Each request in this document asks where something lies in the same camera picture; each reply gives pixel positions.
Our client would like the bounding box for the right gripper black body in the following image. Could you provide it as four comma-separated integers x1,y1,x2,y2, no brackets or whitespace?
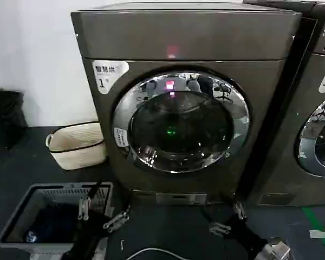
224,214,268,256

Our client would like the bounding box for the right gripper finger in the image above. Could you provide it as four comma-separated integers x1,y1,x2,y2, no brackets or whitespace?
220,191,248,220
200,206,232,236

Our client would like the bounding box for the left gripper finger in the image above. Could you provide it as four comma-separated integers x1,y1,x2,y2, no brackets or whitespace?
77,181,102,220
102,204,132,231

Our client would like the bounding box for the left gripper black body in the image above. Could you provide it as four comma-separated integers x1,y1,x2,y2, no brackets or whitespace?
62,208,112,259

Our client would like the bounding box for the dark clothes pile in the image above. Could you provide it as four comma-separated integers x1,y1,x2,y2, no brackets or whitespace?
7,200,83,245

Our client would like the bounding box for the cream woven basket black trim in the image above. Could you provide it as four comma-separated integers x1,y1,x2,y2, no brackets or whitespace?
45,122,108,171

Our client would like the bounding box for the grey plastic laundry basket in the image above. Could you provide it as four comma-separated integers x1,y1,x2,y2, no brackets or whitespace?
0,181,115,254

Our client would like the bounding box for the grey front-loading dryer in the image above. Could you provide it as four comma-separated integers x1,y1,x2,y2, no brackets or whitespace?
243,0,325,208
70,9,319,207

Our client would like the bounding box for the green floor tape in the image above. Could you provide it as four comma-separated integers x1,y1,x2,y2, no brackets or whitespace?
301,206,325,248

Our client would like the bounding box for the white paper scrap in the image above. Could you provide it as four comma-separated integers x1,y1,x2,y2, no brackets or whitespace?
309,229,325,241

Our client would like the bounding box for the black bag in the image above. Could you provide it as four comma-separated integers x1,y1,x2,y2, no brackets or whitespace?
0,90,28,149

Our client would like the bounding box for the pale grey cable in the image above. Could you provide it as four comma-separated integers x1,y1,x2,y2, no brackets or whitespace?
128,246,186,260

